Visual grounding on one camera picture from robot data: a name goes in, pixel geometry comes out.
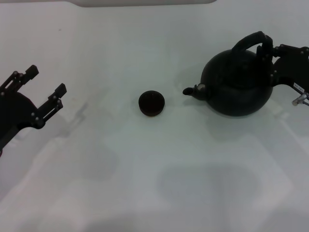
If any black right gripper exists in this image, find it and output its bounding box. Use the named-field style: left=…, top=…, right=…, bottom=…
left=255, top=43, right=309, bottom=94

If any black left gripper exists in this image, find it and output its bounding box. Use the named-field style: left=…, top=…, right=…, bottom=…
left=0, top=64, right=67, bottom=151

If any black round teapot with handle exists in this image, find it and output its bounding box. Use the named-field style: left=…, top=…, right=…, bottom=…
left=182, top=30, right=275, bottom=117

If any small black teacup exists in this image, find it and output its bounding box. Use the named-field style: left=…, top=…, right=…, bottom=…
left=138, top=90, right=166, bottom=117

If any right wrist cable with plug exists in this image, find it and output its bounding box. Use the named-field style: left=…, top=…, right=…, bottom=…
left=291, top=92, right=309, bottom=107

